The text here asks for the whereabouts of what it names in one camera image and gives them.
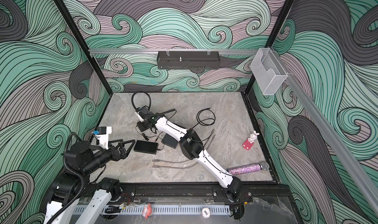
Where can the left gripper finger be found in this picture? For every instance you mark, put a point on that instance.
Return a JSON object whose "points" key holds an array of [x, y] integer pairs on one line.
{"points": [[126, 151], [121, 141]]}

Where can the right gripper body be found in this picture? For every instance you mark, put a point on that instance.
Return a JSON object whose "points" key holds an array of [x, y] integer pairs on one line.
{"points": [[142, 125]]}

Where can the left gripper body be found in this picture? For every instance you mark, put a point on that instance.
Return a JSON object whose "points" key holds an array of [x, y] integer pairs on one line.
{"points": [[115, 155]]}

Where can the small black power adapter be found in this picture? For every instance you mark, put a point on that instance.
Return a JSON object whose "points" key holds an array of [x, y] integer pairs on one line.
{"points": [[155, 139]]}

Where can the small black ribbed switch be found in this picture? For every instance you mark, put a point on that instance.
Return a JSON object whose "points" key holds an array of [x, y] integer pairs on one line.
{"points": [[146, 147]]}

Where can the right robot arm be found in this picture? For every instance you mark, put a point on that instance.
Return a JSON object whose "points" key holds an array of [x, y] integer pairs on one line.
{"points": [[190, 143]]}

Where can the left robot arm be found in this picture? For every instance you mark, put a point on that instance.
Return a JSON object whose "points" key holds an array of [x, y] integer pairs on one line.
{"points": [[81, 159]]}

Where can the round white pink object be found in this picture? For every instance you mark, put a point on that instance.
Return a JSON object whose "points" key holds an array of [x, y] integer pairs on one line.
{"points": [[205, 212]]}

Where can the pink bunny figurine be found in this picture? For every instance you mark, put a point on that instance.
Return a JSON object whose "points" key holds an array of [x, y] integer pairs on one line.
{"points": [[250, 141]]}

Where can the glittery purple microphone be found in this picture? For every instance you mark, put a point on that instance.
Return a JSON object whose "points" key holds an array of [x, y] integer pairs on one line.
{"points": [[250, 168]]}

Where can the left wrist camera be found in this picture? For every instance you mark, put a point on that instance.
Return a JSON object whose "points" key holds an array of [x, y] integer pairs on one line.
{"points": [[101, 135]]}

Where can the large black network switch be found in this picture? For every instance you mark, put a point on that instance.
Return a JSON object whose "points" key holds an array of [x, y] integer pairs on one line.
{"points": [[170, 141]]}

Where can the pink toy on duct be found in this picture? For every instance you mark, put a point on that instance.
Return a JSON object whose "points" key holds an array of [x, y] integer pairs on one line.
{"points": [[147, 211]]}

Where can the black perforated wall tray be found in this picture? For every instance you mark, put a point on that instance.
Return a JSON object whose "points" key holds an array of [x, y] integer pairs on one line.
{"points": [[192, 60]]}

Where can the clear acrylic wall box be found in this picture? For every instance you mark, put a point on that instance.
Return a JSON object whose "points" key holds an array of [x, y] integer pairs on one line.
{"points": [[268, 70]]}

